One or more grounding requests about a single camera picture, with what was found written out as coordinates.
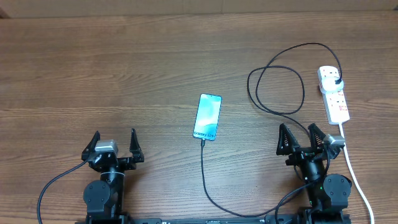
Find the blue Samsung Galaxy smartphone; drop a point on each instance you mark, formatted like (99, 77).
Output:
(208, 113)

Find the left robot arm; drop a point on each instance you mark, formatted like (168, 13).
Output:
(104, 197)

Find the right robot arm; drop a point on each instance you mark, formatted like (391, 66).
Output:
(327, 193)

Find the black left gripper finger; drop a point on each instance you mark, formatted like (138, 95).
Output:
(135, 148)
(89, 150)

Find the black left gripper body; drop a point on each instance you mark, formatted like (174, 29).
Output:
(128, 163)

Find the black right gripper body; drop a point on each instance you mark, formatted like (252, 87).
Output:
(300, 155)

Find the white power strip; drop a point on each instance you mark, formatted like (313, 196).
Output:
(335, 103)

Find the white charger plug adapter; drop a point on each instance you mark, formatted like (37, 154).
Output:
(330, 85)

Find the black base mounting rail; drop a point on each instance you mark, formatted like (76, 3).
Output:
(268, 219)

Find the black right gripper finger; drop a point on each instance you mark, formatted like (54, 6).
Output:
(287, 143)
(316, 135)

